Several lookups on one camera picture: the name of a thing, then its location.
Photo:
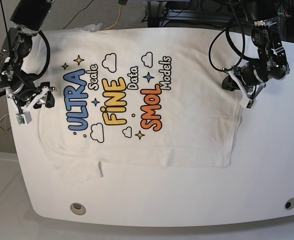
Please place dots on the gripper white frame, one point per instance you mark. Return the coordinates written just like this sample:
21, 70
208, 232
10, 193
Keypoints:
26, 99
250, 80

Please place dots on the white printed T-shirt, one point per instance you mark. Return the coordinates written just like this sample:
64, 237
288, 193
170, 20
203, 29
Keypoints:
135, 96

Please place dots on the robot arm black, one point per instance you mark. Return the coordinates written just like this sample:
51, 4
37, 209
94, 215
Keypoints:
271, 62
28, 18

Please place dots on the grey table grommet left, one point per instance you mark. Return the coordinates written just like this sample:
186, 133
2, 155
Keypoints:
77, 209

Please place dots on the black table grommet right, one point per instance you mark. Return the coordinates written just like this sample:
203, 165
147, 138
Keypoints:
289, 204

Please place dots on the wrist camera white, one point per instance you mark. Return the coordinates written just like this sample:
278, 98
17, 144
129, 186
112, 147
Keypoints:
250, 104
24, 118

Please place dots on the black aluminium frame rack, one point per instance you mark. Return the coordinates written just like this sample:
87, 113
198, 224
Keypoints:
213, 14

